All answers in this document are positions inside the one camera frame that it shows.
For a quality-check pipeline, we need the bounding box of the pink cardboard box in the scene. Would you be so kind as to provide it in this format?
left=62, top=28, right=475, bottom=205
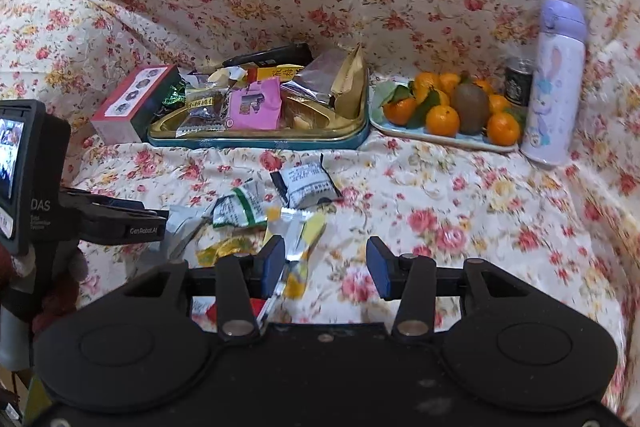
left=90, top=64, right=181, bottom=145

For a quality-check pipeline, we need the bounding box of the dark drink can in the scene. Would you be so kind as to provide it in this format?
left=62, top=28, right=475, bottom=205
left=504, top=57, right=535, bottom=108

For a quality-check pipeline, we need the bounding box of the gold tray of snacks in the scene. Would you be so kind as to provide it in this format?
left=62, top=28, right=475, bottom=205
left=160, top=49, right=368, bottom=140

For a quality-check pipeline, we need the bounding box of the brown kiwi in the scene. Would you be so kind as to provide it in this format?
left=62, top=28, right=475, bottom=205
left=452, top=82, right=492, bottom=136

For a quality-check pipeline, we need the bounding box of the white green banded packet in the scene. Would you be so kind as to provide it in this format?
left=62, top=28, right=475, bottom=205
left=212, top=181, right=268, bottom=229

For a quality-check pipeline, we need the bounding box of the orange white snack packet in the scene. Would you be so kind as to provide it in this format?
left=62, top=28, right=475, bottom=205
left=272, top=257, right=308, bottom=300

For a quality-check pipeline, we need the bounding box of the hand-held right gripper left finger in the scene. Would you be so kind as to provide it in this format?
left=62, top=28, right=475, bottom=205
left=122, top=234, right=287, bottom=340

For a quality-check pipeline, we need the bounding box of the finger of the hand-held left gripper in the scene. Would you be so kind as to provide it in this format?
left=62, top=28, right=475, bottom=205
left=60, top=189, right=147, bottom=210
left=75, top=208, right=170, bottom=244

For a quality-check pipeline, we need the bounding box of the gold candy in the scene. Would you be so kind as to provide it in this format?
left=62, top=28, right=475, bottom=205
left=196, top=237, right=261, bottom=267

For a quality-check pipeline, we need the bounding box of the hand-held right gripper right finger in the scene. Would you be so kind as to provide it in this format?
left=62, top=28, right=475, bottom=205
left=365, top=236, right=533, bottom=340

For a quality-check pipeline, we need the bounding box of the yellow white snack packet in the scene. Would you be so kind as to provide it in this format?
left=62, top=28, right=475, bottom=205
left=265, top=207, right=327, bottom=263

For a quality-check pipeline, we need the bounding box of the red white snack packet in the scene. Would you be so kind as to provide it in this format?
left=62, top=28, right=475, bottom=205
left=190, top=297, right=271, bottom=323

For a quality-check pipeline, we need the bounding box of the white black printed packet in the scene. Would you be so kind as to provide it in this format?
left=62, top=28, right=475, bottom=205
left=270, top=161, right=343, bottom=209

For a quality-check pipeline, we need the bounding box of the plain white snack packet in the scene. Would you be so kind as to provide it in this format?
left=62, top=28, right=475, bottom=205
left=167, top=202, right=218, bottom=258

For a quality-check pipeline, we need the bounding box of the brown paper snack bag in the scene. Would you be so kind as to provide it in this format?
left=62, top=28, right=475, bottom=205
left=330, top=43, right=368, bottom=120

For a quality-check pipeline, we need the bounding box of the white fruit tray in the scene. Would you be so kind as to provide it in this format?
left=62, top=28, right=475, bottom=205
left=369, top=76, right=523, bottom=154

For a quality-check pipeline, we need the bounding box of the floral sofa cover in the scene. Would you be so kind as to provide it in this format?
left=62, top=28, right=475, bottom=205
left=0, top=0, right=640, bottom=418

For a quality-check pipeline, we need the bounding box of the pink snack packet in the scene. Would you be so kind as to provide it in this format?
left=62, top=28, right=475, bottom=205
left=230, top=77, right=283, bottom=131

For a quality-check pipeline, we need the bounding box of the purple thermos bottle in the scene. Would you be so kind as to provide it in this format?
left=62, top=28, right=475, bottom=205
left=520, top=0, right=587, bottom=168

